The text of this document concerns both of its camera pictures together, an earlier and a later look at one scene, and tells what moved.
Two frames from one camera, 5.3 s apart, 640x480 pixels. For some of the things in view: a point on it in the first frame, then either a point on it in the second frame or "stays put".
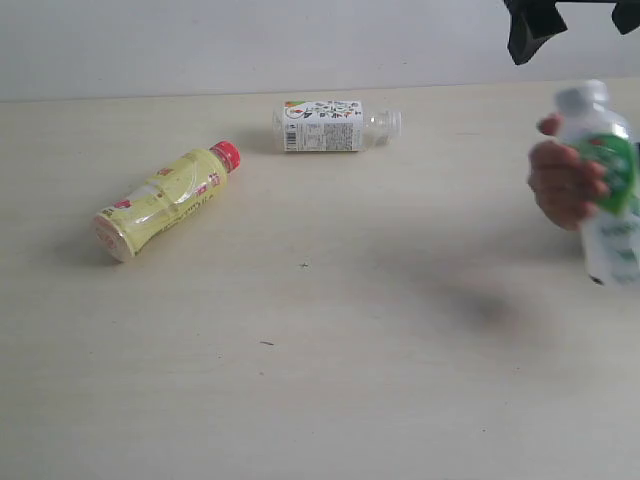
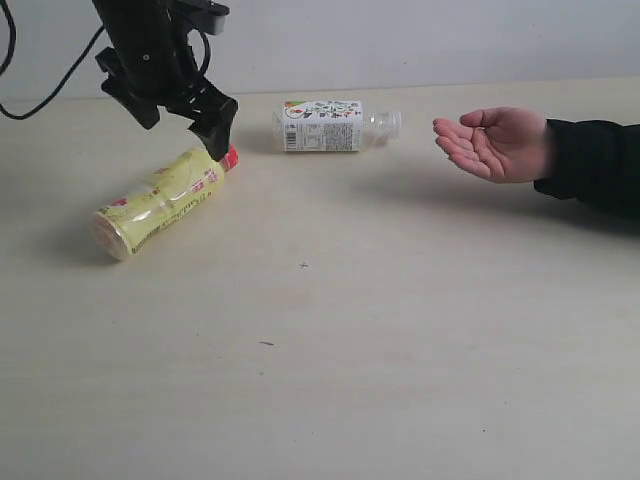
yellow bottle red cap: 170,195 stays put
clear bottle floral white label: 333,126 stays put
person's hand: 566,188 -> 503,144
